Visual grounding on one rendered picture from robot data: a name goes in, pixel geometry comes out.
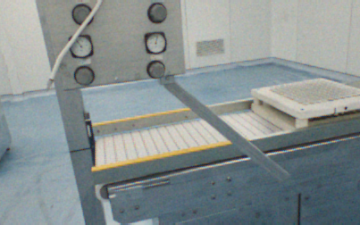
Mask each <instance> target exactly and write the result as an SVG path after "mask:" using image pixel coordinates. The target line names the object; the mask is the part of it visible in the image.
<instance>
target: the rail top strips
mask: <svg viewBox="0 0 360 225"><path fill-rule="evenodd" d="M188 110H191V109H189V108H183V109H179V110H172V111H169V112H159V113H151V114H148V115H140V116H137V117H129V118H125V119H118V120H114V121H104V122H100V123H93V124H92V126H93V127H95V126H98V125H105V124H109V123H113V122H120V121H130V120H135V119H142V118H146V117H152V116H156V115H163V114H167V113H177V112H185V111H188ZM231 144H232V143H231V142H230V141H229V140H228V141H224V142H218V143H215V144H209V145H206V146H197V147H191V148H188V149H181V150H178V151H171V152H169V153H162V154H153V155H149V156H144V157H140V158H138V159H130V160H128V161H121V162H113V163H110V164H103V165H100V166H96V167H92V172H93V171H101V170H105V169H110V168H115V167H118V166H124V165H127V164H133V163H142V162H145V161H152V160H154V159H157V158H164V157H167V156H174V155H176V154H185V153H191V152H195V151H201V150H204V149H210V148H213V147H219V146H228V145H231Z"/></svg>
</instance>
